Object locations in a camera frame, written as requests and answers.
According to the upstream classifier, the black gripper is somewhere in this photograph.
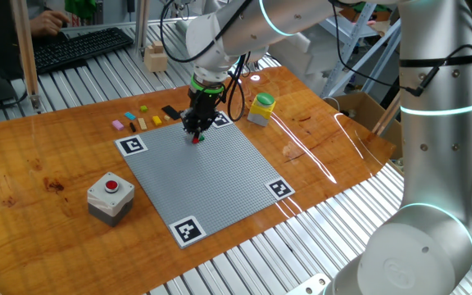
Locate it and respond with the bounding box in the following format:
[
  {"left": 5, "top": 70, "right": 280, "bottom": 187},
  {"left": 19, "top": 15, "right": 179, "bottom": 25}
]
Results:
[{"left": 179, "top": 89, "right": 227, "bottom": 138}]

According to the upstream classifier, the wide black Lego plate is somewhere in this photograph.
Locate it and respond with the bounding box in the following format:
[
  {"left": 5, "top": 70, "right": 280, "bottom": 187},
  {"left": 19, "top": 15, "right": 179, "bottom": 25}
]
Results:
[{"left": 161, "top": 104, "right": 183, "bottom": 121}]

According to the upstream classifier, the grey Lego baseplate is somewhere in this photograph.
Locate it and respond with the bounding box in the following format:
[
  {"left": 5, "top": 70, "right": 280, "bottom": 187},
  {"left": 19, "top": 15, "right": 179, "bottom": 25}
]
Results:
[{"left": 114, "top": 112, "right": 297, "bottom": 250}]

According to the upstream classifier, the operator bare hand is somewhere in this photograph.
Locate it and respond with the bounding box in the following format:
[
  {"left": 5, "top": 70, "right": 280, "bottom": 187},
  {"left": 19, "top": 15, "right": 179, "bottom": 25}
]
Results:
[{"left": 29, "top": 10, "right": 71, "bottom": 39}]

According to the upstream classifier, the paper fiducial marker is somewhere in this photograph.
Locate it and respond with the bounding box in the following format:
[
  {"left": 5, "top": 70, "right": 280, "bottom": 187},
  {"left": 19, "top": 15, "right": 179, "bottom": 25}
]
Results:
[
  {"left": 115, "top": 134, "right": 149, "bottom": 157},
  {"left": 213, "top": 111, "right": 234, "bottom": 129},
  {"left": 265, "top": 178, "right": 297, "bottom": 201},
  {"left": 168, "top": 215, "right": 207, "bottom": 250}
]

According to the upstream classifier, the green button yellow box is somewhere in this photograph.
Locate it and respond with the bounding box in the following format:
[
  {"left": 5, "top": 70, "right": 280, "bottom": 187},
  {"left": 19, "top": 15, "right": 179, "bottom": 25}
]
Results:
[{"left": 247, "top": 92, "right": 277, "bottom": 128}]

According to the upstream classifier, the wooden block puzzle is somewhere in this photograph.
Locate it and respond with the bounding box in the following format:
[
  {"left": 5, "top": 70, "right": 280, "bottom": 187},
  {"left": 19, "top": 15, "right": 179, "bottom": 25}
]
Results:
[{"left": 143, "top": 40, "right": 169, "bottom": 74}]

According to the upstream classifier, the red push button box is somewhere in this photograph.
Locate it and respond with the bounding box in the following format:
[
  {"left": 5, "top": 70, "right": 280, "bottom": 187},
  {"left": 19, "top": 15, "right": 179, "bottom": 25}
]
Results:
[{"left": 87, "top": 171, "right": 136, "bottom": 228}]

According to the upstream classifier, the white foam block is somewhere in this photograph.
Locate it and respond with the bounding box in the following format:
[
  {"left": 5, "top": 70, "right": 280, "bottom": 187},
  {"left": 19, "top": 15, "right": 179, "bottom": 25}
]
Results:
[{"left": 270, "top": 32, "right": 323, "bottom": 79}]

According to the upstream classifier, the black keyboard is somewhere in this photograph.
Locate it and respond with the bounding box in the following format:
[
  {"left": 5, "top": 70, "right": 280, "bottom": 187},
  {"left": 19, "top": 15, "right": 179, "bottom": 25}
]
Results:
[{"left": 30, "top": 26, "right": 134, "bottom": 75}]

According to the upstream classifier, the green cloth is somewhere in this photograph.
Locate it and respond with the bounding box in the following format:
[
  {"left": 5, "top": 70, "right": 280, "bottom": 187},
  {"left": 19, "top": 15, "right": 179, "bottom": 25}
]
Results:
[{"left": 64, "top": 0, "right": 97, "bottom": 20}]

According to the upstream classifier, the open cardboard box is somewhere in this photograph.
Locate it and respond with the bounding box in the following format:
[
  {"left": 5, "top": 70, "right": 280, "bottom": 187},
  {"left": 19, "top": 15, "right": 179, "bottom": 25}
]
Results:
[{"left": 324, "top": 92, "right": 404, "bottom": 161}]

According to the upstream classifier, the slanted aluminium profile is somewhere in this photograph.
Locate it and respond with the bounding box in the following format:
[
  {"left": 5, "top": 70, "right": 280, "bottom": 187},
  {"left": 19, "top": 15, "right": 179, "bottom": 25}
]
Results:
[{"left": 371, "top": 93, "right": 402, "bottom": 136}]

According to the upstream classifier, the orange wooden board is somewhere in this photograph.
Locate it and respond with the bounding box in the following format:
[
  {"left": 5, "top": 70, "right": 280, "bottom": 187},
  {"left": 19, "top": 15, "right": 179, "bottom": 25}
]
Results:
[{"left": 0, "top": 65, "right": 397, "bottom": 295}]

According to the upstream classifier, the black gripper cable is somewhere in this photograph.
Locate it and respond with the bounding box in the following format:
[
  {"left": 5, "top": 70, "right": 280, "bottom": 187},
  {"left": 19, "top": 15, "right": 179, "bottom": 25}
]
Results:
[{"left": 160, "top": 0, "right": 257, "bottom": 123}]

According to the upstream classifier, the aluminium frame post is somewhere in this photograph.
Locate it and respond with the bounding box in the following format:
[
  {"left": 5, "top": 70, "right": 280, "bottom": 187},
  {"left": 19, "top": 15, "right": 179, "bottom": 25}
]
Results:
[{"left": 133, "top": 0, "right": 150, "bottom": 58}]

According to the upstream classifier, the grey metal shelf frame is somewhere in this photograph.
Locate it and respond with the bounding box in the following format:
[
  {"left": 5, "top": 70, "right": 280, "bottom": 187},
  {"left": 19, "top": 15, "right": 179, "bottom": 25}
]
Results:
[{"left": 320, "top": 3, "right": 403, "bottom": 99}]

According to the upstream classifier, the tan frame post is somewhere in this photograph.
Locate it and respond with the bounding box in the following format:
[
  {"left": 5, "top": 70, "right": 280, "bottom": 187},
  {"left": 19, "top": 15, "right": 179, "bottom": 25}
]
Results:
[{"left": 9, "top": 0, "right": 43, "bottom": 111}]

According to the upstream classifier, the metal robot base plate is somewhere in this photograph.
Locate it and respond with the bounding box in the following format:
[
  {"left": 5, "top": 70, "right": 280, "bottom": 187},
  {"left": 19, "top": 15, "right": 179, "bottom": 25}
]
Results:
[{"left": 287, "top": 273, "right": 331, "bottom": 295}]

